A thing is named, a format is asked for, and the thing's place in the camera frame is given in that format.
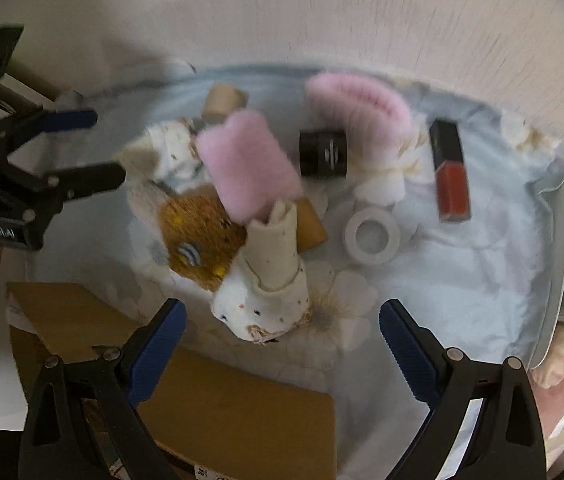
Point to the pink fluffy sock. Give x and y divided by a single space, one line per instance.
356 105
247 170

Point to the white tape roll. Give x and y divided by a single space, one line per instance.
371 258

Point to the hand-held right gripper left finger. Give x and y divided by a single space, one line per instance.
157 355

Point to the pink pig plush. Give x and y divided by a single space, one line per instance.
561 360

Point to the brown and white plush toy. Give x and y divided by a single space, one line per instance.
197 230

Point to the black cosmetic jar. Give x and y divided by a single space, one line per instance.
323 155

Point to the red lip gloss tube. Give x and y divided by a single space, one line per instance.
454 185

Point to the beige sofa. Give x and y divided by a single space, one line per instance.
22 77

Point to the cardboard box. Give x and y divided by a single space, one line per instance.
237 410

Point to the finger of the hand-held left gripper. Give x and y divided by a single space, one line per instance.
92 180
69 120

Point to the cardboard tube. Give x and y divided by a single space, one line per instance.
222 100

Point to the brown cardboard block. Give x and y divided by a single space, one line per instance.
309 227

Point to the white desktop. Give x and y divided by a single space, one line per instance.
559 270

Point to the white dotted sock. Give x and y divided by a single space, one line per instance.
272 280
174 147

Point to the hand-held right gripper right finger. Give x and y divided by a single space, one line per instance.
406 355

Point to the blue floral cloth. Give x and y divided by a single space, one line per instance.
461 285

